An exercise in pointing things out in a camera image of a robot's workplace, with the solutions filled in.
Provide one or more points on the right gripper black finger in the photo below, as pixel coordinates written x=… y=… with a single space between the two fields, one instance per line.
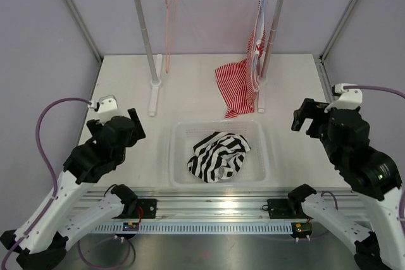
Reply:
x=299 y=117
x=312 y=105

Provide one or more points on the red white striped tank top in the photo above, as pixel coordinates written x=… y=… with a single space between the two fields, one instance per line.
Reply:
x=238 y=81

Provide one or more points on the pink clothes hanger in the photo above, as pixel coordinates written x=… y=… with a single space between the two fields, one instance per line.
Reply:
x=170 y=24

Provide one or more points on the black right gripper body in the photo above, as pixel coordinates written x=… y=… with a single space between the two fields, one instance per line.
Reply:
x=317 y=127

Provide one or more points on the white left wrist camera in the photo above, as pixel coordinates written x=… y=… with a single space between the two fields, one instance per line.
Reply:
x=106 y=108

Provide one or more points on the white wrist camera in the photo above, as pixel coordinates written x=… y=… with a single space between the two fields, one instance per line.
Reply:
x=346 y=98
x=106 y=108

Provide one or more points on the aluminium mounting rail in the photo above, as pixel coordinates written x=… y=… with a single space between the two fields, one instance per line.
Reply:
x=217 y=206

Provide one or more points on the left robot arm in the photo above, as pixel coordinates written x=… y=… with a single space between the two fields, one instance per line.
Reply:
x=43 y=241

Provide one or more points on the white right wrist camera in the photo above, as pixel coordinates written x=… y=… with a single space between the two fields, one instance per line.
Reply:
x=346 y=98

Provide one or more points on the white slotted cable duct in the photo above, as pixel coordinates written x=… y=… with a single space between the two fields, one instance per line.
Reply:
x=195 y=228

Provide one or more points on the white perforated plastic basket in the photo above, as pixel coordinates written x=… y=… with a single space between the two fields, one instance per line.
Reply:
x=255 y=171

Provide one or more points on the black white striped tank top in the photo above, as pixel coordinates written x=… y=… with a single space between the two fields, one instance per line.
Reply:
x=218 y=157

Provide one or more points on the white metal clothes rack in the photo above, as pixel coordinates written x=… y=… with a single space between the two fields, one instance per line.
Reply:
x=156 y=63

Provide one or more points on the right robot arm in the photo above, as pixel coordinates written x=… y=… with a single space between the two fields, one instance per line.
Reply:
x=371 y=174

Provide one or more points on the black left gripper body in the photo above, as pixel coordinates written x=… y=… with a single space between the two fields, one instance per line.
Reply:
x=137 y=134

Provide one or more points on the light blue clothes hanger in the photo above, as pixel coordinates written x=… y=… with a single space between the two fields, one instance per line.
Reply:
x=265 y=4

